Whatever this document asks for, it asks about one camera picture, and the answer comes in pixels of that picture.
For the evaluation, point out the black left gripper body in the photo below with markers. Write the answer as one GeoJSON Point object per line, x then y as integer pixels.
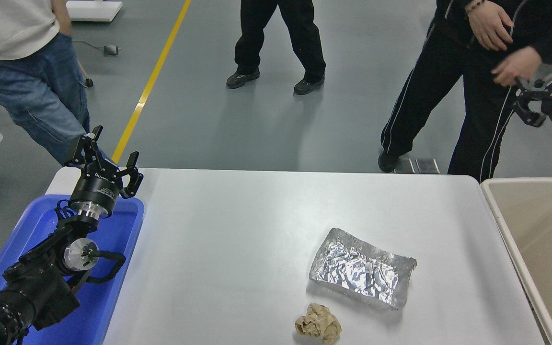
{"type": "Point", "coordinates": [96, 189]}

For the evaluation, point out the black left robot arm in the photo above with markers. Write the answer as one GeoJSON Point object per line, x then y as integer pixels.
{"type": "Point", "coordinates": [41, 282]}

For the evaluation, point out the person's forearm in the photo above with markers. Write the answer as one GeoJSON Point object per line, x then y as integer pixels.
{"type": "Point", "coordinates": [63, 19]}

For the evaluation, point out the crumpled tan paper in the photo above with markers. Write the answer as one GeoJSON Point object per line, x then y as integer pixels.
{"type": "Point", "coordinates": [318, 323]}

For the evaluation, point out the person's hand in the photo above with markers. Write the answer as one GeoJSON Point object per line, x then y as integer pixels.
{"type": "Point", "coordinates": [518, 64]}
{"type": "Point", "coordinates": [491, 26]}

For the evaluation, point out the grey office chair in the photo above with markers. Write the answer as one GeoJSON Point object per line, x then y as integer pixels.
{"type": "Point", "coordinates": [88, 83]}

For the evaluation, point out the blue plastic tray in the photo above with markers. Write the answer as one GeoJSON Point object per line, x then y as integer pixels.
{"type": "Point", "coordinates": [113, 268]}

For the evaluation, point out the person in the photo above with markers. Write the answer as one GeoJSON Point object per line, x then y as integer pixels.
{"type": "Point", "coordinates": [439, 81]}
{"type": "Point", "coordinates": [261, 33]}
{"type": "Point", "coordinates": [31, 81]}

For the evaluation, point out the large pale bin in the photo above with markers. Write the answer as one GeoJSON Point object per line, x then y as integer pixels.
{"type": "Point", "coordinates": [539, 239]}

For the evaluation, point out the white flat board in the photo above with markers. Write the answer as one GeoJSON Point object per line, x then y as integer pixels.
{"type": "Point", "coordinates": [94, 10]}

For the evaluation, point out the silver foil tray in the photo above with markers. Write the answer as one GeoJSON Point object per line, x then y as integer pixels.
{"type": "Point", "coordinates": [360, 268]}

